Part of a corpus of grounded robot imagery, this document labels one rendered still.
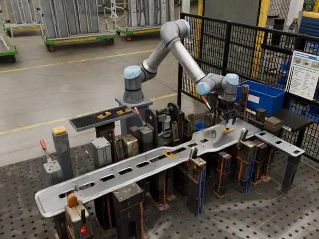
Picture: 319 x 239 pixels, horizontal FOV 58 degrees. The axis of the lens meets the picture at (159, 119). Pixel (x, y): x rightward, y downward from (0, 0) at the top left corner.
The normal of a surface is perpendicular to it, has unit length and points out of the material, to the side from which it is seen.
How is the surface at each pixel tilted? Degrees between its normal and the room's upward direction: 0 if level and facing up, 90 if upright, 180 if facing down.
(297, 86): 90
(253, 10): 91
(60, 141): 90
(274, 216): 0
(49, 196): 0
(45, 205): 0
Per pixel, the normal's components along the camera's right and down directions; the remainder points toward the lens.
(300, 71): -0.83, 0.26
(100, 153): 0.55, 0.39
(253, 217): 0.00, -0.88
